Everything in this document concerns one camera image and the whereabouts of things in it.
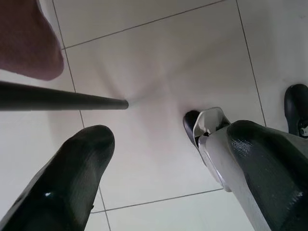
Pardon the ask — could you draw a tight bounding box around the black left robot foot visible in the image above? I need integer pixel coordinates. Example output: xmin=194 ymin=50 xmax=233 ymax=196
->
xmin=182 ymin=110 xmax=200 ymax=146

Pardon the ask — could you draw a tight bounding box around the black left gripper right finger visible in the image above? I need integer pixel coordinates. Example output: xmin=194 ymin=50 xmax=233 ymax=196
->
xmin=227 ymin=119 xmax=308 ymax=231

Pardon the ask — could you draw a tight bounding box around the black metal table leg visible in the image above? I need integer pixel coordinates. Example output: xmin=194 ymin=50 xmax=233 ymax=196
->
xmin=0 ymin=80 xmax=129 ymax=113

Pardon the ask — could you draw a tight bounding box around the grey left robot leg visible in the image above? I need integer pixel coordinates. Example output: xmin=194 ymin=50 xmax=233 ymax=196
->
xmin=192 ymin=107 xmax=268 ymax=231

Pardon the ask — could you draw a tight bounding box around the pink rounded object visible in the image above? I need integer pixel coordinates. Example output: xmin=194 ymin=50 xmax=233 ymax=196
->
xmin=0 ymin=0 xmax=65 ymax=81

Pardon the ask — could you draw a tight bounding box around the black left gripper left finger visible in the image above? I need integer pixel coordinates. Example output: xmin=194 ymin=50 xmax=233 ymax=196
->
xmin=0 ymin=124 xmax=116 ymax=231

